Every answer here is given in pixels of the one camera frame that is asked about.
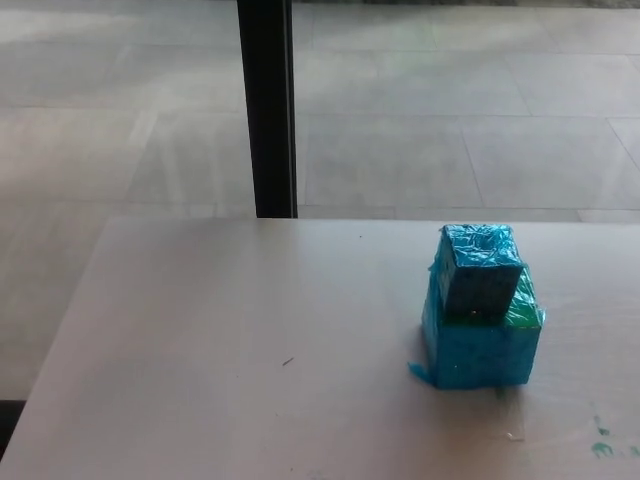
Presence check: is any small blue cube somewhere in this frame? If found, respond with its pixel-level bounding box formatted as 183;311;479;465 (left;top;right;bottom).
428;223;525;317

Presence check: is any big blue green-topped cube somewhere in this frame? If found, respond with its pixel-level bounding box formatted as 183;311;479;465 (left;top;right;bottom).
406;268;546;390

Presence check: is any black window frame post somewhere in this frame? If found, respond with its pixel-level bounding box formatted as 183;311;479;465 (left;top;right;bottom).
236;0;300;220

